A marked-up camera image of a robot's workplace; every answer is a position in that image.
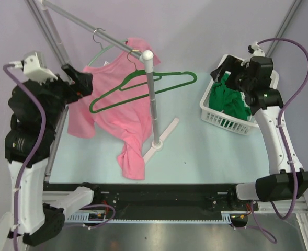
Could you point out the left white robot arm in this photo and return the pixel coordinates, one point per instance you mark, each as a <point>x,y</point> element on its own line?
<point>37,105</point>

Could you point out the white cable duct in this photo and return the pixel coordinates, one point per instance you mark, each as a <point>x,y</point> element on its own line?
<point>93,219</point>

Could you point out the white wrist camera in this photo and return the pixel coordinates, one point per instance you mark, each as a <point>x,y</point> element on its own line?
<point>255,49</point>
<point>34,65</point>

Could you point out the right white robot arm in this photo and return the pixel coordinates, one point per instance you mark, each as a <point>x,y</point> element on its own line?
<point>258,81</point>

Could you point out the pink t shirt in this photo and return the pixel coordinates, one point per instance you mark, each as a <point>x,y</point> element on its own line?
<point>129,122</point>

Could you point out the green t shirt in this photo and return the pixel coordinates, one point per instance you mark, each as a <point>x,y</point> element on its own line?
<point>228,101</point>

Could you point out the light green wire hanger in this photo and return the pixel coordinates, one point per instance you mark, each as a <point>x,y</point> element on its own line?
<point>103,49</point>

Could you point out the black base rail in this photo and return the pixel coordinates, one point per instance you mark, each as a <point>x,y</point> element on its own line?
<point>171,201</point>

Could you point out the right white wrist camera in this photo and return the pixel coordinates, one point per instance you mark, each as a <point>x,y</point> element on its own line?
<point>255,49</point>

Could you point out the green hanger with gold hook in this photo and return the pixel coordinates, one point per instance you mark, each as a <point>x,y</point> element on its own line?
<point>138,89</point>

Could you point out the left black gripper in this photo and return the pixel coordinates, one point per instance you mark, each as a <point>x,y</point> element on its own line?
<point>83,84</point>

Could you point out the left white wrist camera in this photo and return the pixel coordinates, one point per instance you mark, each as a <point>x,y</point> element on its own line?
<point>34,65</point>

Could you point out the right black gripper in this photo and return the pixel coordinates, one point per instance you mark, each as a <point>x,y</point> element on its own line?
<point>229,65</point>

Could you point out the grey clothes rack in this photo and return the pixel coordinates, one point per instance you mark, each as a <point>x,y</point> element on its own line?
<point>159,138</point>

